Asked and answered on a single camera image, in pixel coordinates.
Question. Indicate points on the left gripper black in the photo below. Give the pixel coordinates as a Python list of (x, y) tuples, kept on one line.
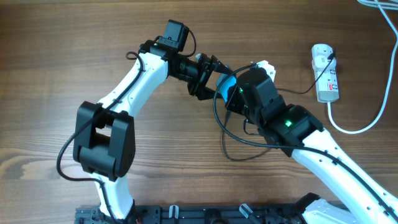
[(198, 86)]

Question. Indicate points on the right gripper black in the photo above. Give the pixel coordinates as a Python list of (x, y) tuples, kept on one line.
[(232, 101)]

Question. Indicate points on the turquoise screen smartphone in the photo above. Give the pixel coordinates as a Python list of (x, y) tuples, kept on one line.
[(228, 83)]

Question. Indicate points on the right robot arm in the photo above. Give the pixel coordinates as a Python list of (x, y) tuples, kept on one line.
[(301, 136)]

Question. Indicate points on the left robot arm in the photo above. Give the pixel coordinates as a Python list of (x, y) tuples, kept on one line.
[(104, 141)]

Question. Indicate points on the white charger plug adapter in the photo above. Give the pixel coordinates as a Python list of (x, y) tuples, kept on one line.
[(320, 62)]

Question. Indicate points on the white power strip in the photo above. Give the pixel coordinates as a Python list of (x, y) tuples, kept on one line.
[(326, 81)]

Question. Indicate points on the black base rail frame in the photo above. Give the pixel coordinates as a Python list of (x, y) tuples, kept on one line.
[(277, 213)]

